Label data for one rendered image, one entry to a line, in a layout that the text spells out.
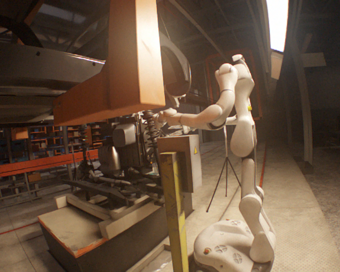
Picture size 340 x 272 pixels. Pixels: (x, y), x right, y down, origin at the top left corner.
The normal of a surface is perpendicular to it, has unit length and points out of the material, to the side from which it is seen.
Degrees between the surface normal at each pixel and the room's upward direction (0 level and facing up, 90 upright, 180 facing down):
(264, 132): 90
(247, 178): 90
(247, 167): 90
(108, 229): 90
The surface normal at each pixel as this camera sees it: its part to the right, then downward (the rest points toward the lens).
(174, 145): -0.53, 0.08
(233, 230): -0.57, -0.21
